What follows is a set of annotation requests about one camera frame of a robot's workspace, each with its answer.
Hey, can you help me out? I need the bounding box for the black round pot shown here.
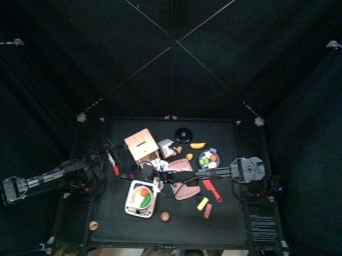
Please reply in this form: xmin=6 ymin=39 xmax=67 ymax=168
xmin=174 ymin=127 xmax=194 ymax=145

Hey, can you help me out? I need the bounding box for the pink cutting board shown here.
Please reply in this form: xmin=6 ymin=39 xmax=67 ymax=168
xmin=167 ymin=158 xmax=202 ymax=201

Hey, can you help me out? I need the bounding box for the small black toy pan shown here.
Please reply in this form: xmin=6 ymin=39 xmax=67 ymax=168
xmin=139 ymin=163 xmax=157 ymax=178

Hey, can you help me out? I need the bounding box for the red white toy tool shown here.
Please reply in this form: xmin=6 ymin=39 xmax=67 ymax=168
xmin=107 ymin=151 xmax=122 ymax=177

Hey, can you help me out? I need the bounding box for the brown cardboard box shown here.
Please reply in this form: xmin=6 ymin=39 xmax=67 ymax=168
xmin=123 ymin=128 xmax=162 ymax=165

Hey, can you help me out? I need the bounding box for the plate with toy food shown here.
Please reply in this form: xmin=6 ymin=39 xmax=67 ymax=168
xmin=198 ymin=148 xmax=221 ymax=170

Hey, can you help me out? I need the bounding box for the red toy knife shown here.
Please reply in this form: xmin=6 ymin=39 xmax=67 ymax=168
xmin=201 ymin=179 xmax=225 ymax=203

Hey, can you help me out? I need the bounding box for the small grey white box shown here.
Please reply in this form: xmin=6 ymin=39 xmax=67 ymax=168
xmin=158 ymin=138 xmax=178 ymax=159

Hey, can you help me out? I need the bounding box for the white bowl with vegetables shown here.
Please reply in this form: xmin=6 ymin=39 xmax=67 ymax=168
xmin=130 ymin=186 xmax=155 ymax=210

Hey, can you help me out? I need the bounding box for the yellow toy block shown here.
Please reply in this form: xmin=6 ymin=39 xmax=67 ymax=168
xmin=197 ymin=196 xmax=210 ymax=212

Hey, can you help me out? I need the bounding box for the white square tray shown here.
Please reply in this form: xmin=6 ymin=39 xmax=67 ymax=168
xmin=123 ymin=179 xmax=161 ymax=219

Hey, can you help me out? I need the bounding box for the red toy block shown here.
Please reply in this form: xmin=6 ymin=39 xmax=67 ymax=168
xmin=202 ymin=203 xmax=214 ymax=220

